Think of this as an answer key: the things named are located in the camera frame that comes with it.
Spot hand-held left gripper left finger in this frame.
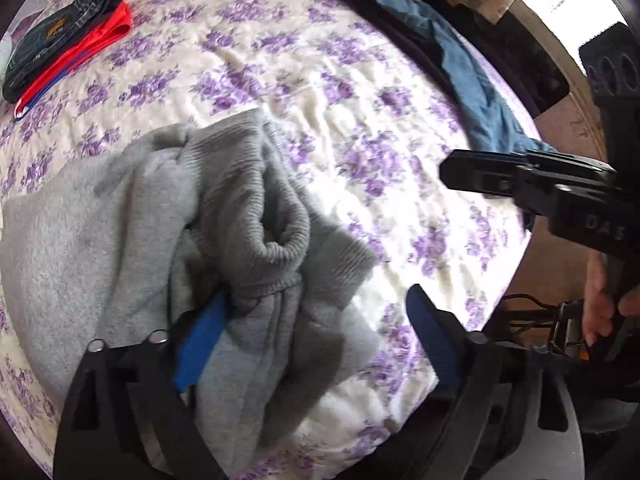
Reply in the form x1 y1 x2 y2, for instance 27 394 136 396
52 290 231 480

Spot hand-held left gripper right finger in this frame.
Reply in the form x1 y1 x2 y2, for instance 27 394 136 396
395 284 585 480

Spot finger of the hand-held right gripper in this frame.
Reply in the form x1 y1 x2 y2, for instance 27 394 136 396
439 150 528 200

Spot grey knitted sweater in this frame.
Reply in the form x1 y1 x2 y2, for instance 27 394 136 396
0 109 381 480

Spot black pants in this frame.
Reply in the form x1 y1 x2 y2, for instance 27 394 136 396
270 0 451 66

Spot person's right hand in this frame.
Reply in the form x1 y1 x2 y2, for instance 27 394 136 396
582 252 640 347

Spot light blue jeans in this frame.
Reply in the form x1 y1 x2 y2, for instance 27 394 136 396
327 0 556 156

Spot purple floral bed sheet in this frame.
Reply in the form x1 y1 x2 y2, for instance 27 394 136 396
0 0 546 480

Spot folded red garment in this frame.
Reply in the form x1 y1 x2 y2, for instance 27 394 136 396
14 1 135 120

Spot folded dark denim jeans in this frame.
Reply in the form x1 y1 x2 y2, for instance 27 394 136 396
2 0 132 103

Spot black bed frame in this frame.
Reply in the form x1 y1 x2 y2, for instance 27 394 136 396
492 15 573 118

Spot dark device with cables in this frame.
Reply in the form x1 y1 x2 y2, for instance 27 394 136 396
492 292 593 361

